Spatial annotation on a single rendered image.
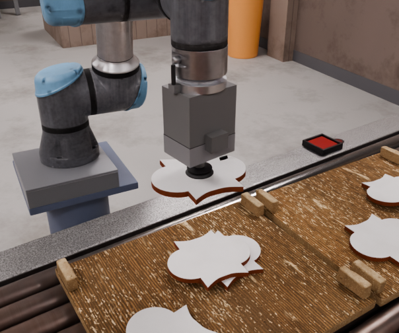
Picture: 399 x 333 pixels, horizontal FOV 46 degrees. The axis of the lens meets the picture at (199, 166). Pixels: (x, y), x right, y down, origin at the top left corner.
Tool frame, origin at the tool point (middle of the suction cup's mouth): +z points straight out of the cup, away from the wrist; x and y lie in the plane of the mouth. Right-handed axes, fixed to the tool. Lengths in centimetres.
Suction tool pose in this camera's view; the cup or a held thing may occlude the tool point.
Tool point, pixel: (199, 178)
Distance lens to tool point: 71.8
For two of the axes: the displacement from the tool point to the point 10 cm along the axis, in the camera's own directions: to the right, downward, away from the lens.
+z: 0.0, 8.7, 4.9
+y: 7.8, -3.0, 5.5
